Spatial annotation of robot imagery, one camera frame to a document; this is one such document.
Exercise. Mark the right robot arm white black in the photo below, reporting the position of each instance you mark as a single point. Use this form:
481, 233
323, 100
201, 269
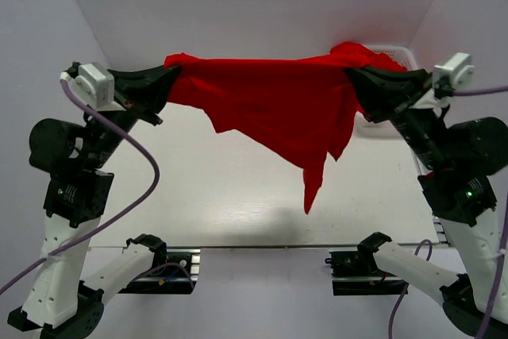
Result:
459, 161

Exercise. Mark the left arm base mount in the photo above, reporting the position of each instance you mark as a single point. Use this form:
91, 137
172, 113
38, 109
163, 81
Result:
176, 274

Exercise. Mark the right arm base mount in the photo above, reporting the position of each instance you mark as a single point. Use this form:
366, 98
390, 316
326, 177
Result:
352, 276

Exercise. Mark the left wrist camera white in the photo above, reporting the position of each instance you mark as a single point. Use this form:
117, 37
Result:
92, 85

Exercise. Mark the red t shirt pile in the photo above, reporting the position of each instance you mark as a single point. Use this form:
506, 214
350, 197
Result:
365, 55

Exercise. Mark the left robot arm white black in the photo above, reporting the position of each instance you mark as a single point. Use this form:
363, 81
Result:
62, 303

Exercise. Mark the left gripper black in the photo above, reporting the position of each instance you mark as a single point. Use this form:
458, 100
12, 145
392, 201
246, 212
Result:
144, 89

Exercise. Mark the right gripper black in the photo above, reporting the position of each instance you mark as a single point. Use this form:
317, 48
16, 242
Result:
383, 91

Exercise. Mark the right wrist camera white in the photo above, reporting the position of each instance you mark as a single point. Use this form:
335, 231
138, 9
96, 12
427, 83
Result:
453, 74

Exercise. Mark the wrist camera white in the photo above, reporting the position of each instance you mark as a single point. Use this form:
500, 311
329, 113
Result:
453, 74
92, 85

